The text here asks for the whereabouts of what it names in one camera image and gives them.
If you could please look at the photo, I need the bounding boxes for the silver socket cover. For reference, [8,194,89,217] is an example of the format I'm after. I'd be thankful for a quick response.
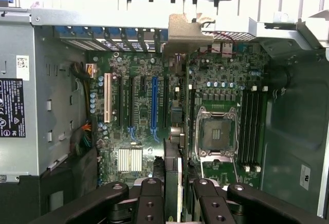
[199,157,240,184]

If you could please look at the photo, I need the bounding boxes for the silver finned chipset heatsink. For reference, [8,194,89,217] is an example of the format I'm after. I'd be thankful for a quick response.
[118,148,143,173]

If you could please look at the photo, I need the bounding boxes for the CPU socket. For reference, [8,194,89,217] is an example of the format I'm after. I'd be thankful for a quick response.
[195,105,240,162]

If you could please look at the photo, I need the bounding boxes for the black RAM slot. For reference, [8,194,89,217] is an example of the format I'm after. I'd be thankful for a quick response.
[247,86,253,171]
[253,86,259,172]
[241,87,248,172]
[259,85,268,171]
[188,84,196,159]

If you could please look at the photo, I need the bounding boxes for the blue expansion slot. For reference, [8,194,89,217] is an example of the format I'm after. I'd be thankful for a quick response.
[151,77,158,130]

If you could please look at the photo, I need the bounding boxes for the green motherboard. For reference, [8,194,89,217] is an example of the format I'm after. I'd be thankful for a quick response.
[86,43,269,191]

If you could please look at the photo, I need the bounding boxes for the long black expansion slot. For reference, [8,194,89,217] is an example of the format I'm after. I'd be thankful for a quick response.
[127,76,134,127]
[117,76,123,127]
[162,76,168,129]

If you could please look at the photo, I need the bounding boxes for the open black PC case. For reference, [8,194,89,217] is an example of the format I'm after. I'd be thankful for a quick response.
[0,5,329,224]

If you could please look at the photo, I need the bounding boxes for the white expansion slot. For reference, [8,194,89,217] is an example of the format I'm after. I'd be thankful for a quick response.
[103,72,113,122]

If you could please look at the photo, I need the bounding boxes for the grey power supply unit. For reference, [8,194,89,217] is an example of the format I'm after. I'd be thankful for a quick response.
[0,26,40,177]

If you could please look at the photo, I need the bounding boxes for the black power wire bundle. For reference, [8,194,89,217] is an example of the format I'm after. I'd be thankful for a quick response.
[68,63,99,156]

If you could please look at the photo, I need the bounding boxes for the thin red wire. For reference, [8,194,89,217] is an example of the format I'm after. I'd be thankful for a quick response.
[191,30,242,58]

